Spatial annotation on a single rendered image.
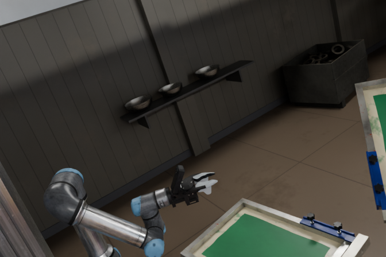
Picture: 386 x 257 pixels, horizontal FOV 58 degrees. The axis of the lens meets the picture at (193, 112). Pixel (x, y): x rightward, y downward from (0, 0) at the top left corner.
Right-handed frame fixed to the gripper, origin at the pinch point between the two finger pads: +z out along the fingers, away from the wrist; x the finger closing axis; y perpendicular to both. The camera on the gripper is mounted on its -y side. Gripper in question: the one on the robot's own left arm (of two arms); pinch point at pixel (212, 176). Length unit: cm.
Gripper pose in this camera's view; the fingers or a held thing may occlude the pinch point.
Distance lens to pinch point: 144.5
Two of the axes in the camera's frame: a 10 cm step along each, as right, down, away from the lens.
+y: 2.8, 8.5, 4.5
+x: 1.6, 4.2, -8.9
